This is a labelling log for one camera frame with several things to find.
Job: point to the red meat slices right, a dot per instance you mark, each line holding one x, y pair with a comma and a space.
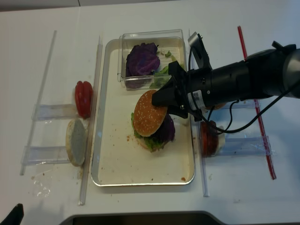
209, 140

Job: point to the brown bun right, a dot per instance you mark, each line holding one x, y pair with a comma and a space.
216, 107

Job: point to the green lettuce in container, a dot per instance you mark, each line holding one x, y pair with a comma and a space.
162, 76

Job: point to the green lettuce on burger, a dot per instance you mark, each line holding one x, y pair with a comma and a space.
151, 141

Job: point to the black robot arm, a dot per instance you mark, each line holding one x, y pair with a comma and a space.
274, 72

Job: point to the silver metal tray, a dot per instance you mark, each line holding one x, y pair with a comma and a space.
118, 159

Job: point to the red tomato slices left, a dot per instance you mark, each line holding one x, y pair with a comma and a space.
83, 98

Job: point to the clear thin strip far left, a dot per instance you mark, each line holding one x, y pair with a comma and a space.
26, 151

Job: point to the clear long divider strip right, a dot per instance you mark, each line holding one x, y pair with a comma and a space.
205, 191

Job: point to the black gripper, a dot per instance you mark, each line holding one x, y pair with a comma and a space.
178, 93

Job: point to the clear rail track lower right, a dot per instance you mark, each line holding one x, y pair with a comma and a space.
254, 146

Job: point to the purple cabbage in container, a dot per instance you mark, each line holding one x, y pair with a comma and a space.
142, 60

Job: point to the purple cabbage on burger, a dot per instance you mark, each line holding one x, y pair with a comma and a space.
166, 131

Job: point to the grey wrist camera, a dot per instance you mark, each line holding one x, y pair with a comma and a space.
199, 52

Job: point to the clear plastic container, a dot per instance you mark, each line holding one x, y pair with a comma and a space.
166, 40

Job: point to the bottom bun on tray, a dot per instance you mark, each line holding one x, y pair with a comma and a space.
142, 142

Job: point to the white pusher block right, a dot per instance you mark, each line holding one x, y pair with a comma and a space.
220, 142

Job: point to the sesame top bun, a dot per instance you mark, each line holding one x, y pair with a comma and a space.
147, 117

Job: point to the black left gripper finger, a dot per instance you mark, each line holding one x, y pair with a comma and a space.
15, 216

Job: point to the pale bun half left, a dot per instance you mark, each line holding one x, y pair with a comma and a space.
76, 142

